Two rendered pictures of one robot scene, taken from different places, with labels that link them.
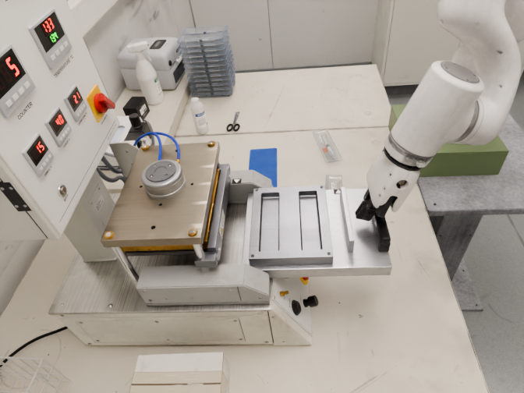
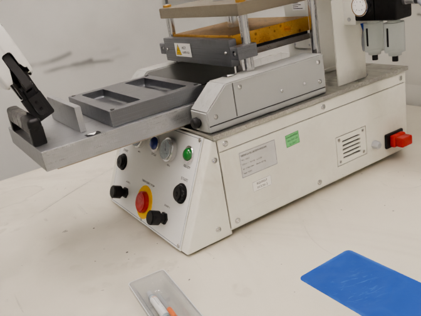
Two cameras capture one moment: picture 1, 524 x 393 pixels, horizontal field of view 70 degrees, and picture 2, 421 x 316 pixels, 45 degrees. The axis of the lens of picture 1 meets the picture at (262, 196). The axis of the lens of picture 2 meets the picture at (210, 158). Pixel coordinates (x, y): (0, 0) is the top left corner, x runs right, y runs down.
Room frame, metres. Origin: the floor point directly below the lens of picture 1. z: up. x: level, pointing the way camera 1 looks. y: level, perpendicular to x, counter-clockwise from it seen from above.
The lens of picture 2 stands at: (1.29, -0.48, 1.16)
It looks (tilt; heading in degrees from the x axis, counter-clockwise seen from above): 20 degrees down; 143
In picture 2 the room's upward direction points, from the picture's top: 10 degrees counter-clockwise
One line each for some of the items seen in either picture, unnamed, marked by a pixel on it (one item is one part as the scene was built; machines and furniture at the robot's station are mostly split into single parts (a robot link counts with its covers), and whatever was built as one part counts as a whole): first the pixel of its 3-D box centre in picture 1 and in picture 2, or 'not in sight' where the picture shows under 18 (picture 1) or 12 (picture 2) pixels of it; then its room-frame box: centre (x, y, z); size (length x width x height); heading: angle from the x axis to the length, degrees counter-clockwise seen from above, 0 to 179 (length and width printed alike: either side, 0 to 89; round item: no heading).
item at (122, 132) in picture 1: (117, 142); not in sight; (1.15, 0.49, 0.83); 0.23 x 0.12 x 0.07; 167
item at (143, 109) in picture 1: (136, 109); not in sight; (1.36, 0.45, 0.83); 0.09 x 0.06 x 0.07; 164
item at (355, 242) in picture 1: (312, 225); (109, 111); (0.52, -0.10, 0.97); 0.30 x 0.22 x 0.08; 82
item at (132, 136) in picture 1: (142, 145); (378, 16); (0.80, 0.28, 1.05); 0.15 x 0.05 x 0.15; 172
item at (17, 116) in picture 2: (377, 217); (25, 124); (0.50, -0.24, 0.99); 0.15 x 0.02 x 0.04; 172
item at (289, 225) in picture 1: (289, 222); (133, 97); (0.53, -0.05, 0.98); 0.20 x 0.17 x 0.03; 172
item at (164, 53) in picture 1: (154, 63); not in sight; (1.66, 0.40, 0.88); 0.25 x 0.20 x 0.17; 75
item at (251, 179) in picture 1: (224, 187); (257, 91); (0.69, 0.09, 0.96); 0.26 x 0.05 x 0.07; 82
